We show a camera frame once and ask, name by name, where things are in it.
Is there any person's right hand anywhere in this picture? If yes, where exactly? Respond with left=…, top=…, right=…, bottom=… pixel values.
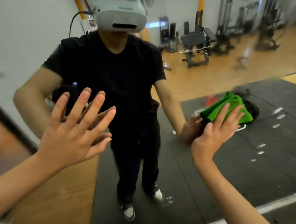
left=190, top=101, right=246, bottom=169

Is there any person's left hand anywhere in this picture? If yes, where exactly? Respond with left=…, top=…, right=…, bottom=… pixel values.
left=36, top=85, right=118, bottom=175

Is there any green microfibre cloth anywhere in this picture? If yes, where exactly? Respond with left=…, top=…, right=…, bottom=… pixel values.
left=199, top=90, right=255, bottom=126

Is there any person's right forearm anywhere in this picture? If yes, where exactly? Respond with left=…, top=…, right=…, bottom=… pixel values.
left=188, top=158, right=294, bottom=224

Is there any person's left forearm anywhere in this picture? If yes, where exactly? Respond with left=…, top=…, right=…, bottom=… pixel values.
left=0, top=150, right=61, bottom=224

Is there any red small object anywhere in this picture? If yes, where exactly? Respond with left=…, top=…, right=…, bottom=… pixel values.
left=205, top=94, right=220, bottom=108

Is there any black rubber floor mat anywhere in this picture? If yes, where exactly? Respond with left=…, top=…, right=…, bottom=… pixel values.
left=91, top=68, right=296, bottom=224

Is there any black gym bench machine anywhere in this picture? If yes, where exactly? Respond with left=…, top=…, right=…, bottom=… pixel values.
left=178, top=9, right=219, bottom=70

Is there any white VR headset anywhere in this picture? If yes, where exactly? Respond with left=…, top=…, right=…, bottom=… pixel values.
left=78, top=0, right=149, bottom=35

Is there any black gym rack machine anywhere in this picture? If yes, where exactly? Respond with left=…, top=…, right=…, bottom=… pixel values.
left=254, top=0, right=288, bottom=53

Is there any black weight stack machine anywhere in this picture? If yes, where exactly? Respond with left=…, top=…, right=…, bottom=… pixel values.
left=157, top=16, right=181, bottom=54

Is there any large wall mirror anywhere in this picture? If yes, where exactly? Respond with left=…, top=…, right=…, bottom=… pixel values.
left=0, top=0, right=296, bottom=224

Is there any white wall box with cable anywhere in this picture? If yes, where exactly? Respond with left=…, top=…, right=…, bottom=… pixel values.
left=68, top=10, right=99, bottom=40

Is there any tall black cable machine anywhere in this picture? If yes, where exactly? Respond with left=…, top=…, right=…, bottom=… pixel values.
left=214, top=0, right=261, bottom=58

